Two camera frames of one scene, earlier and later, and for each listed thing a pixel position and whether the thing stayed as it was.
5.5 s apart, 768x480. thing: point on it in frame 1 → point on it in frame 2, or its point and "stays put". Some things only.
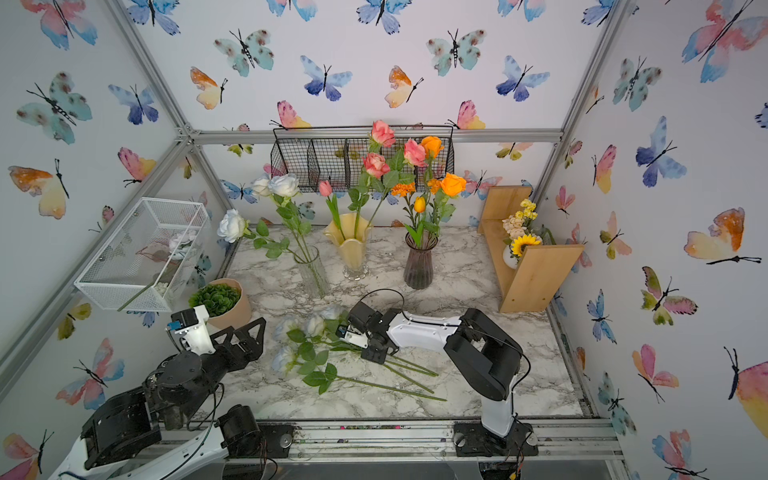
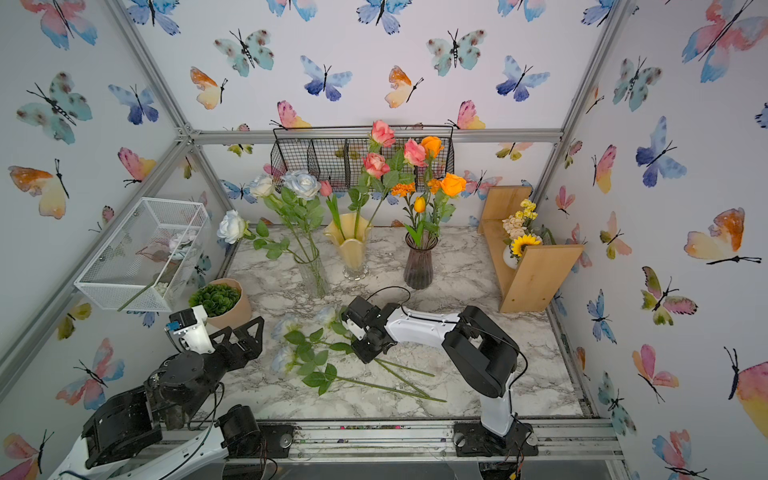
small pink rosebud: x=325 y=188 stays put
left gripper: x=252 y=350 stays put
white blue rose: x=284 y=187 → x=264 y=187
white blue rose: x=233 y=227 stays put
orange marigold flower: x=405 y=190 stays put
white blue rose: x=313 y=332 → x=312 y=351
